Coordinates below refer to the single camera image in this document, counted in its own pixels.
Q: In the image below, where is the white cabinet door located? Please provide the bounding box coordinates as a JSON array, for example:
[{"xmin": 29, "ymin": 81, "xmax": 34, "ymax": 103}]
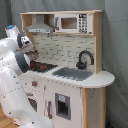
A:
[{"xmin": 46, "ymin": 83, "xmax": 82, "ymax": 128}]

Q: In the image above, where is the toy microwave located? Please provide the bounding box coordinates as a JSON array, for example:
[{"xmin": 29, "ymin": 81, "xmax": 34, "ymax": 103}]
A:
[{"xmin": 55, "ymin": 14, "xmax": 93, "ymax": 34}]

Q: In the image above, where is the grey toy range hood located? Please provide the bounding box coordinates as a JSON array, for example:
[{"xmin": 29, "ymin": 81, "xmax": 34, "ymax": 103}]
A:
[{"xmin": 25, "ymin": 15, "xmax": 53, "ymax": 34}]

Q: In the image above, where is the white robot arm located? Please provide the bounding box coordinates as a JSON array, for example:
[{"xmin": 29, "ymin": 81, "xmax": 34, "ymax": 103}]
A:
[{"xmin": 0, "ymin": 25, "xmax": 54, "ymax": 128}]

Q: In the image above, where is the wooden toy kitchen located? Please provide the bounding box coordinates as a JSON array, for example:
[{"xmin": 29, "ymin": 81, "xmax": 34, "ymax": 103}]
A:
[{"xmin": 21, "ymin": 10, "xmax": 115, "ymax": 128}]

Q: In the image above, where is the black toy stovetop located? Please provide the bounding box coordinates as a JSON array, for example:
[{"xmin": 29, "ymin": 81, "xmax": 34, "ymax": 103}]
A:
[{"xmin": 30, "ymin": 62, "xmax": 56, "ymax": 73}]

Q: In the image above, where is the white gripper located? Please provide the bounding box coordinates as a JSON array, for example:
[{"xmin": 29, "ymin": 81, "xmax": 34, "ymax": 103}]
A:
[{"xmin": 20, "ymin": 46, "xmax": 40, "ymax": 62}]

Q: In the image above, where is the toy oven door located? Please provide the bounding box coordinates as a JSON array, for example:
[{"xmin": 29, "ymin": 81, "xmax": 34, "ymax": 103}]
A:
[{"xmin": 26, "ymin": 93, "xmax": 37, "ymax": 112}]

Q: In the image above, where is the grey toy sink basin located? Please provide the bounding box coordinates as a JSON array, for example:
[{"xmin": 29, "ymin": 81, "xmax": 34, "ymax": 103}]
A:
[{"xmin": 53, "ymin": 67, "xmax": 92, "ymax": 81}]

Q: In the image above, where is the black toy faucet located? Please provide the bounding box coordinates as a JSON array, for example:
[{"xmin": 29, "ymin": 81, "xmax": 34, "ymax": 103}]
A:
[{"xmin": 76, "ymin": 50, "xmax": 94, "ymax": 70}]

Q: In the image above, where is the right red stove knob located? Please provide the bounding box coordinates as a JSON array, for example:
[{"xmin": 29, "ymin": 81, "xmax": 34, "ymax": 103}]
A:
[{"xmin": 32, "ymin": 81, "xmax": 38, "ymax": 87}]

